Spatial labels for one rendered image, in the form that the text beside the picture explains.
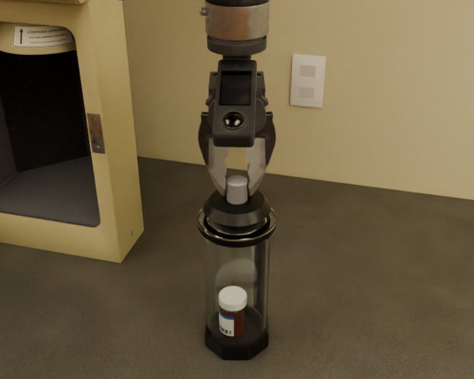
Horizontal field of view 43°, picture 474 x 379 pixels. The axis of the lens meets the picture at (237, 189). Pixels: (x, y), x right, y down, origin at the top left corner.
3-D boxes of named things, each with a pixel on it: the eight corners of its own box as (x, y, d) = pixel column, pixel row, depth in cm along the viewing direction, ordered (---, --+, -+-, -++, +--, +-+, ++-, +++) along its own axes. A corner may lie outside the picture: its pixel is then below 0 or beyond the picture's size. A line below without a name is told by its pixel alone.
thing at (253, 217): (268, 203, 86) (270, 162, 83) (271, 241, 79) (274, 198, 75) (205, 203, 86) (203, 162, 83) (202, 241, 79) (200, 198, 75)
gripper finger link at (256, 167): (269, 175, 85) (262, 116, 80) (271, 197, 80) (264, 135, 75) (247, 177, 85) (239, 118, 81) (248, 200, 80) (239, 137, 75)
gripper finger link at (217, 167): (226, 177, 85) (234, 118, 81) (226, 200, 80) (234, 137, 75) (204, 175, 85) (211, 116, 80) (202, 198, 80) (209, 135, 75)
